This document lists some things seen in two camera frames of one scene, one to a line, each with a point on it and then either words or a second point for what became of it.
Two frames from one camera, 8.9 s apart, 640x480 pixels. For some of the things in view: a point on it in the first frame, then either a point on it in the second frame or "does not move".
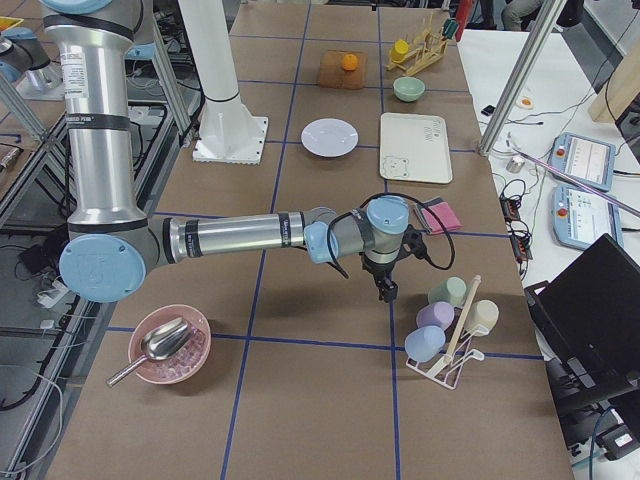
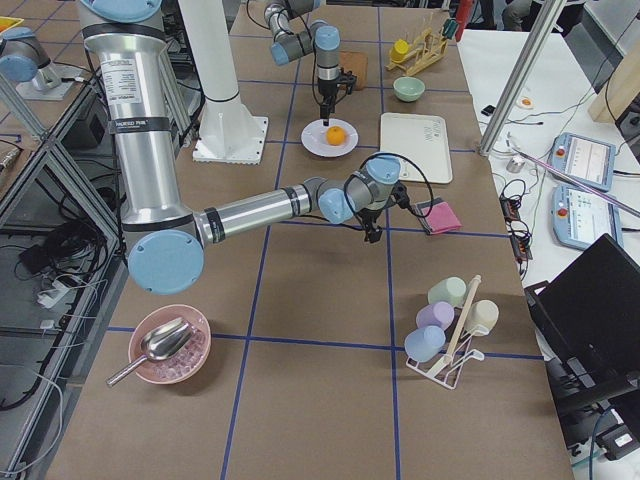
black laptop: x=589 y=322 does not move
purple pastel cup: x=440 y=314 does not move
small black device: x=488 y=110 does not move
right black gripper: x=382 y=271 to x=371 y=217
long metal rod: x=580 y=182 does not move
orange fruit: x=349 y=62 to x=335 y=135
